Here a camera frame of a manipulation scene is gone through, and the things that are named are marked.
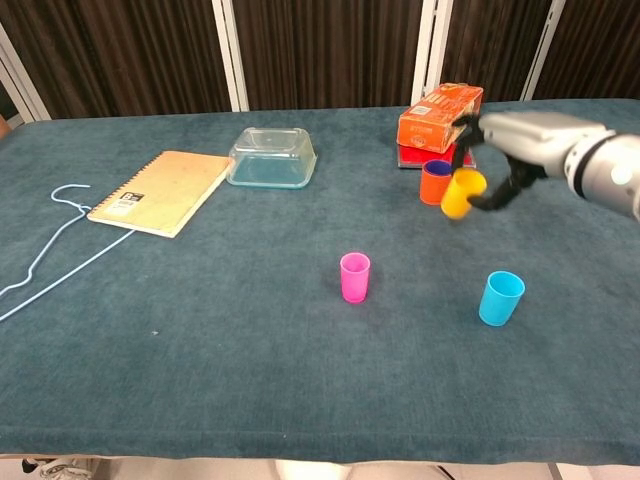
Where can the dark blue plastic cup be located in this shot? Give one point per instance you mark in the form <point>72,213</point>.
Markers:
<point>437,169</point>

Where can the orange cardboard box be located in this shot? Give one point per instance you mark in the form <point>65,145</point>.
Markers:
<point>430,120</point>

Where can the teal table cloth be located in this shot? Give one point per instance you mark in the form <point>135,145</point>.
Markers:
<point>250,360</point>

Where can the light blue plastic cup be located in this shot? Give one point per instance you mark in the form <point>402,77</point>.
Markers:
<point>497,305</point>

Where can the yellow plastic cup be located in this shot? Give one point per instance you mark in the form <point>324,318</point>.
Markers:
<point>460,192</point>

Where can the red flat ink pad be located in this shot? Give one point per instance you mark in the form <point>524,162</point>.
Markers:
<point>410,157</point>

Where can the dark ribbed divider panel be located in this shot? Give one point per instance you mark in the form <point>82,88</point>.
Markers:
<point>125,55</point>
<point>492,45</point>
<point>600,50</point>
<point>330,50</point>

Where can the white divider post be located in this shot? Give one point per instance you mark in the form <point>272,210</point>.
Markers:
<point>25,85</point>
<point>431,50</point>
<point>231,55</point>
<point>542,50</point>

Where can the white grey sneaker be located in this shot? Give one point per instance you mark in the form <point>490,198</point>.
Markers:
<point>55,469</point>

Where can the kraft spiral notebook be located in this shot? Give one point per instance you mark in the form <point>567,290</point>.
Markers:
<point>160,195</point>

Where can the pink plastic cup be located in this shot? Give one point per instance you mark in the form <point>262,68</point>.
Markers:
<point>354,282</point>

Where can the clear plastic container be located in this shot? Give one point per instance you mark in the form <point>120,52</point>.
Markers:
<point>272,160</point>

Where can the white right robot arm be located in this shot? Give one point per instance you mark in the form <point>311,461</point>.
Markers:
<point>615,175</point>

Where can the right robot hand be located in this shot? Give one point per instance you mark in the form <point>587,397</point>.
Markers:
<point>530,140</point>

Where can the orange plastic cup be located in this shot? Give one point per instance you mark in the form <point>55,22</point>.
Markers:
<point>431,190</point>

